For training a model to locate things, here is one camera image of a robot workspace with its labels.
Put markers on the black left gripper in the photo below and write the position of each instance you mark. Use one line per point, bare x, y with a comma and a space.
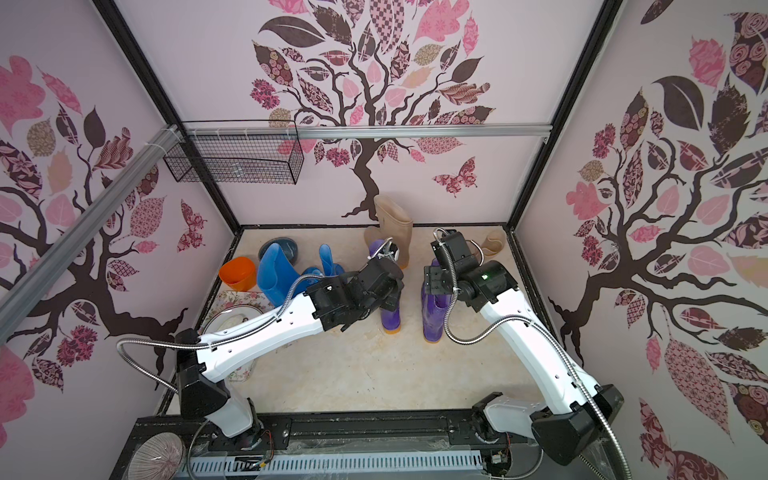
394, 294

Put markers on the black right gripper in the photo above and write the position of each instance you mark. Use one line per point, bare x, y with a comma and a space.
435, 280

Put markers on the purple rain boot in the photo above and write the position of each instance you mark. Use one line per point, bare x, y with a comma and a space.
433, 311
390, 320

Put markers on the beige rain boot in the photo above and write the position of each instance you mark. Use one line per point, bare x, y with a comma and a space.
493, 244
394, 222

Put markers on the blue rain boot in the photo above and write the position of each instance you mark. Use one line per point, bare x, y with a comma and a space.
275, 276
329, 267

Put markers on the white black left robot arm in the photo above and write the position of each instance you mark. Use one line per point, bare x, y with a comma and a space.
219, 404

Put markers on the grey blue ceramic bowl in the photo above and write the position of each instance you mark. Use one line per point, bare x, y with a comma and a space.
288, 246

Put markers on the orange plastic cup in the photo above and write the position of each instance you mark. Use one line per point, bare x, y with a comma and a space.
239, 274

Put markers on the left metal flex conduit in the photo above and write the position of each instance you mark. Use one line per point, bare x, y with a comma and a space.
180, 345

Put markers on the pink round fan cover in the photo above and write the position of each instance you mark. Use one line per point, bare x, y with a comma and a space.
160, 457

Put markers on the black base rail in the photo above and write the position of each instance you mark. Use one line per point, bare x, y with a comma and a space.
289, 431

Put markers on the black wire basket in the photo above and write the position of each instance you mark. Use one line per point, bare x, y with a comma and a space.
268, 153

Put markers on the horizontal aluminium rail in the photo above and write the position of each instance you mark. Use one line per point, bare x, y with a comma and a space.
376, 132

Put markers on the white slotted cable duct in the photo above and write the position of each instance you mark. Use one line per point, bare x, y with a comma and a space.
335, 465

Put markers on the diagonal aluminium rail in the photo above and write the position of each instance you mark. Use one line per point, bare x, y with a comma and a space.
25, 295

